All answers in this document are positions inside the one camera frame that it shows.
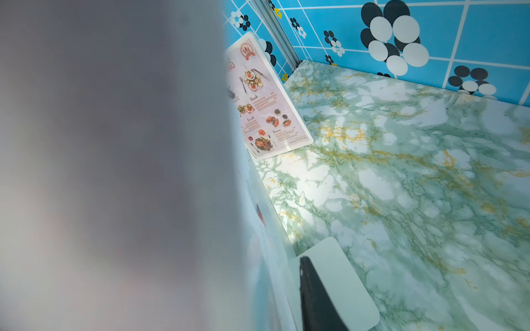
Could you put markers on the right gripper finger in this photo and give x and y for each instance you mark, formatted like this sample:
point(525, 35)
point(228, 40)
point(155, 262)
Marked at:
point(318, 311)

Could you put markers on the white narrow rack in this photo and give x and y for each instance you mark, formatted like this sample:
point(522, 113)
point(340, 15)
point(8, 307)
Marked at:
point(265, 99)

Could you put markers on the left aluminium corner post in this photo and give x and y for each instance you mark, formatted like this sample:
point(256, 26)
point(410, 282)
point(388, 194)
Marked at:
point(272, 23)

